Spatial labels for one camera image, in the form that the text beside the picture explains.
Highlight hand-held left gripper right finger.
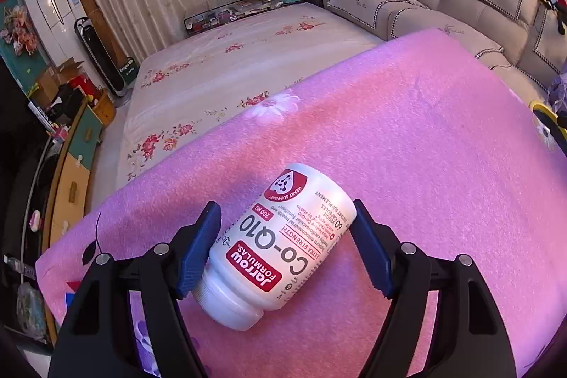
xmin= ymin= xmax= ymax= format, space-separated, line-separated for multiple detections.
xmin=350 ymin=199 xmax=515 ymax=378

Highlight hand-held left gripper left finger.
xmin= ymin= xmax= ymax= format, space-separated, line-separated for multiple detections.
xmin=48 ymin=201 xmax=222 ymax=378

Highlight white supplement bottle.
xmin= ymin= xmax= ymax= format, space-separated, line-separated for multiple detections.
xmin=192 ymin=162 xmax=358 ymax=332

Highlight pink floral tablecloth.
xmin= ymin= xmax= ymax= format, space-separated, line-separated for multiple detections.
xmin=35 ymin=28 xmax=567 ymax=378

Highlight teal and wood television cabinet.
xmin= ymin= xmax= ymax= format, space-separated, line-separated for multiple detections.
xmin=18 ymin=88 xmax=117 ymax=343

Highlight glass ashtray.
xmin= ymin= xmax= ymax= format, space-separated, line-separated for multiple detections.
xmin=17 ymin=283 xmax=47 ymax=339

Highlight clear water bottle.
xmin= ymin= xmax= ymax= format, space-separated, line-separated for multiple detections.
xmin=4 ymin=255 xmax=36 ymax=279

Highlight red box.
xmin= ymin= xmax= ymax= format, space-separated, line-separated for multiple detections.
xmin=68 ymin=76 xmax=98 ymax=97

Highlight large black television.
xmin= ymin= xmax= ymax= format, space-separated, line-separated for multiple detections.
xmin=0 ymin=59 xmax=58 ymax=272

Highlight black tower fan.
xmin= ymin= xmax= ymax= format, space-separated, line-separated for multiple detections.
xmin=74 ymin=17 xmax=136 ymax=97

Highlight open cardboard boxes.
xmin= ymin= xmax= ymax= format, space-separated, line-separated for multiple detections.
xmin=29 ymin=58 xmax=85 ymax=104

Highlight lilac ribbon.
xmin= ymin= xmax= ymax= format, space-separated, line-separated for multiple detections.
xmin=548 ymin=72 xmax=567 ymax=115

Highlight beige sofa with deer covers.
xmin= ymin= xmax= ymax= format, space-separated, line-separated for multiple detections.
xmin=308 ymin=0 xmax=567 ymax=113

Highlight low glass table with books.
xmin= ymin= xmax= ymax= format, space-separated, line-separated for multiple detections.
xmin=183 ymin=0 xmax=306 ymax=37

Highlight tall brown cardboard sheet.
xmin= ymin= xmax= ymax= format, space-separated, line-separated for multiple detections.
xmin=68 ymin=0 xmax=129 ymax=64

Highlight hanging flower decoration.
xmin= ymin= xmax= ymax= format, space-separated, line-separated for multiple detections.
xmin=0 ymin=4 xmax=38 ymax=55

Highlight white standing air conditioner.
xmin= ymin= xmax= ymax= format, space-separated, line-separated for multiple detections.
xmin=20 ymin=0 xmax=98 ymax=69

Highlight black and red plush toy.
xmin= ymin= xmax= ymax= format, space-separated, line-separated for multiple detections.
xmin=534 ymin=0 xmax=567 ymax=35

